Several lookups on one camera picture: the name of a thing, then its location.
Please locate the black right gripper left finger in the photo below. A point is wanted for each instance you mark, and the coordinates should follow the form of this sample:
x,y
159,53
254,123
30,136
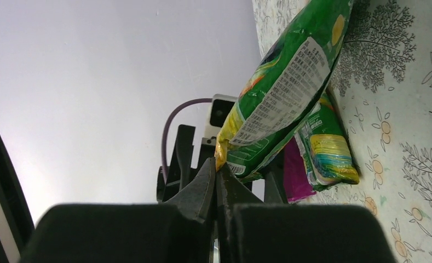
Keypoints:
x,y
178,230

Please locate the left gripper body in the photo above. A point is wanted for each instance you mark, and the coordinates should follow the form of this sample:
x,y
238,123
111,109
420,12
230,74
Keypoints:
x,y
180,172

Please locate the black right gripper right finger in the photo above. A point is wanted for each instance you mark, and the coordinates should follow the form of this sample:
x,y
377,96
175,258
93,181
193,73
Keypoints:
x,y
250,230

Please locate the green Fox's candy bag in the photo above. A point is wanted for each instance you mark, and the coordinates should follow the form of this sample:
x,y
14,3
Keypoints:
x,y
283,90

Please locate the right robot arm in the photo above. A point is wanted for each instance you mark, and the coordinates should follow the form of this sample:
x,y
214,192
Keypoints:
x,y
16,225

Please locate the purple grape candy bag left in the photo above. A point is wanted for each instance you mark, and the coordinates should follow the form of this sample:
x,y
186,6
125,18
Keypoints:
x,y
295,181

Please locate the green candy bag underneath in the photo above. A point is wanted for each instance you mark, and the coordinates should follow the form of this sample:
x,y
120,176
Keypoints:
x,y
324,148

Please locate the white floral tablecloth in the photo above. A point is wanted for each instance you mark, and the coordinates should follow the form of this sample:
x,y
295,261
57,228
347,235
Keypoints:
x,y
382,88

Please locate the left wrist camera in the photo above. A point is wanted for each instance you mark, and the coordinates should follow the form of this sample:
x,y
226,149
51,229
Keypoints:
x,y
218,111

